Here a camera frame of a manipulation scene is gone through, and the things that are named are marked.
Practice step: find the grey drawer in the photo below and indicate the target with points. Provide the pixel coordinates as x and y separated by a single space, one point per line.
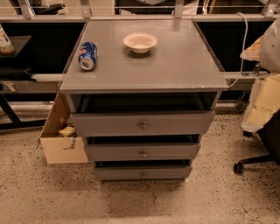
142 124
136 148
148 169

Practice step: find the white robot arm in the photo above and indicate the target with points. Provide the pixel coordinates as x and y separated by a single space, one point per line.
264 99

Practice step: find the grey drawer cabinet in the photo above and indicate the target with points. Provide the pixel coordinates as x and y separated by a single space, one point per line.
142 111

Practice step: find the grey top drawer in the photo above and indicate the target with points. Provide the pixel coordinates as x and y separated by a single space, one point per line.
142 124

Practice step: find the grey bottom drawer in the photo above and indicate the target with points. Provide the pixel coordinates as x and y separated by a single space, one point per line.
148 169

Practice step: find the open cardboard box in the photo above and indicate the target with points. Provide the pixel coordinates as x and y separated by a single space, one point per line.
59 149

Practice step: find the white bowl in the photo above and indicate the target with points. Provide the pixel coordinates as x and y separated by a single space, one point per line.
140 42

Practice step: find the yellow item in box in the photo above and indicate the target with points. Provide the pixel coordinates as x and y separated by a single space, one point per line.
67 131

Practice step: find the blue soda can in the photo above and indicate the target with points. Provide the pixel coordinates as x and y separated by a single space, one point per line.
87 56

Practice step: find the black office chair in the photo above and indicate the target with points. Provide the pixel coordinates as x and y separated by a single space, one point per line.
270 136

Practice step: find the black cloth bundle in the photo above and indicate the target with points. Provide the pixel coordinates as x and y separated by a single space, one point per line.
15 74

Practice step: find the black side shelf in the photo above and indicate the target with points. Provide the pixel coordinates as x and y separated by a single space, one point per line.
19 42

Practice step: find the bottle with green label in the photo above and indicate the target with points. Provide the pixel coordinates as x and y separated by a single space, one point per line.
6 46

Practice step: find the metal rail frame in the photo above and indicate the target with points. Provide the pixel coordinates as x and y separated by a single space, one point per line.
140 17

